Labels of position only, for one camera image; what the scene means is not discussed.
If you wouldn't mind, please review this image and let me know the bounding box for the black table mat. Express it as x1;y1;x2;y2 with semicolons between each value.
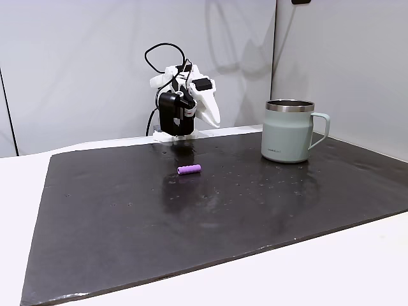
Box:
19;129;408;306

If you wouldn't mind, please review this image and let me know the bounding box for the black camera cable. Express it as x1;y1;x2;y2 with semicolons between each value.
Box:
143;42;193;84

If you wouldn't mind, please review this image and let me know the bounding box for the pale green steel mug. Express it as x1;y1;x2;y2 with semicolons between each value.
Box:
261;99;332;164

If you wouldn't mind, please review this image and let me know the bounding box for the black camera box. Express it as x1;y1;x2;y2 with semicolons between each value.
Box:
158;91;196;135

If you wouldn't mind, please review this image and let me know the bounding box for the black base cable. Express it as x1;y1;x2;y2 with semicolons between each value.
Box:
145;108;159;137

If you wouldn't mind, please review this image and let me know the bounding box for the purple pen grip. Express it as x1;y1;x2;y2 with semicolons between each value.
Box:
177;163;203;177

